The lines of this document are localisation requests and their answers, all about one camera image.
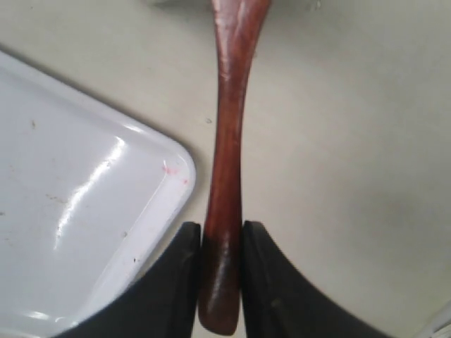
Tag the dark red wooden spoon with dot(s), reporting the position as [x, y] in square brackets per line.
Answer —
[237, 27]

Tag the white plastic tray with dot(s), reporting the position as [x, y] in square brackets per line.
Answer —
[86, 195]

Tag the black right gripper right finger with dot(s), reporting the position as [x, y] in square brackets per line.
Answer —
[278, 301]

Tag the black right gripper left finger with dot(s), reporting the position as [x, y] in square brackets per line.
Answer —
[162, 303]

